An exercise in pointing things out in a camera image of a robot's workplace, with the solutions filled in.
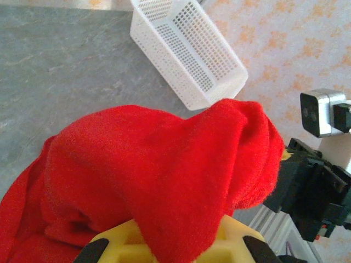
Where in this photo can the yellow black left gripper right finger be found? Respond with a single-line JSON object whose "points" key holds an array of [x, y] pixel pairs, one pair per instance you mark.
{"points": [[233, 246]]}

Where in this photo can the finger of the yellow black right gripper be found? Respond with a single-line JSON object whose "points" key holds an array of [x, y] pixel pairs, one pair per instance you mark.
{"points": [[286, 156]]}

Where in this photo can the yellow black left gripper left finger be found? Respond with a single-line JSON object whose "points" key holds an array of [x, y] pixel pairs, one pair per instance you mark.
{"points": [[115, 246]]}

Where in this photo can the red t-shirt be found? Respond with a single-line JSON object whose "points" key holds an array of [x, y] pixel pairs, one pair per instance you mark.
{"points": [[137, 164]]}

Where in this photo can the white plastic mesh basket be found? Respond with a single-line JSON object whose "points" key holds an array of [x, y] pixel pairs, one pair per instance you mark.
{"points": [[186, 54]]}

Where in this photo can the aluminium table edge rail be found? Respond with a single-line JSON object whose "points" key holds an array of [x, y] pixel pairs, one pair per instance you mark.
{"points": [[274, 233]]}

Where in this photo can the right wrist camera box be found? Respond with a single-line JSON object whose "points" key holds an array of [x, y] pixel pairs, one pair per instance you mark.
{"points": [[321, 115]]}

